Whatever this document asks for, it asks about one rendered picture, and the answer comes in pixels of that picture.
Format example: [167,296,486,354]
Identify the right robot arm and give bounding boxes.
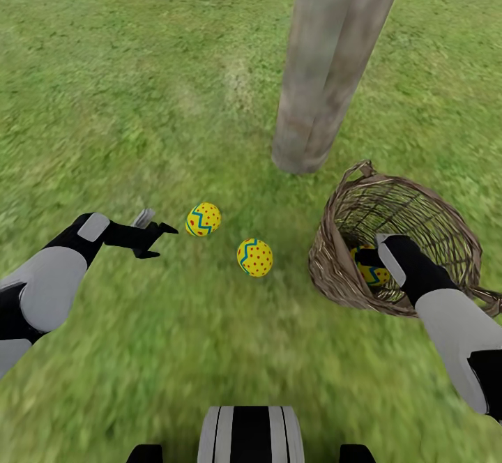
[355,232,502,424]

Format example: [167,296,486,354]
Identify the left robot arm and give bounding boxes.
[0,208,178,379]

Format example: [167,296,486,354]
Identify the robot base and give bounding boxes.
[126,444,376,463]

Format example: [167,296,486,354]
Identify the wicker basket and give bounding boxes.
[307,159,502,319]

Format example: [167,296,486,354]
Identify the easter egg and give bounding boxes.
[349,238,393,287]
[236,238,273,277]
[185,203,221,236]

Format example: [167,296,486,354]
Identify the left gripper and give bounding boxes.
[122,222,178,259]

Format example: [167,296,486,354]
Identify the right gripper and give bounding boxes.
[355,248,386,268]

